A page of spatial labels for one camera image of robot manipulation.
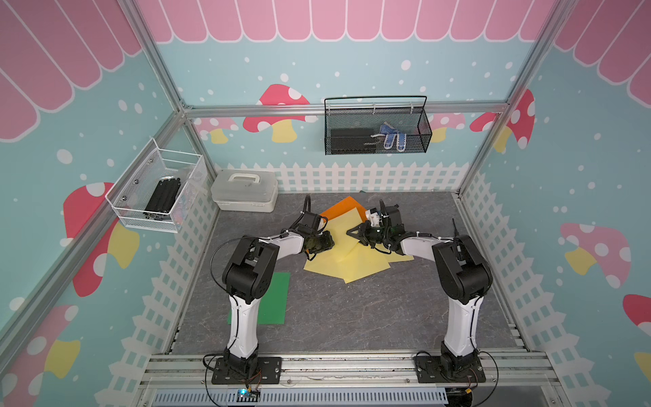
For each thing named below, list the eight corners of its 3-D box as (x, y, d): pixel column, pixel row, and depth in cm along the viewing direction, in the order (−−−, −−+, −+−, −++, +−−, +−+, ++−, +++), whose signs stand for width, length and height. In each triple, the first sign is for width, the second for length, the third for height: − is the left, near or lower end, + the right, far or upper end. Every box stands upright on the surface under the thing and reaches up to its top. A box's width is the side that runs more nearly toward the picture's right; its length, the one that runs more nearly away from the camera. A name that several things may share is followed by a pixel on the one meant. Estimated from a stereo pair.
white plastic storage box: (218, 215, 115) (206, 195, 105) (227, 188, 126) (218, 168, 116) (274, 215, 115) (269, 195, 105) (279, 188, 126) (275, 168, 116)
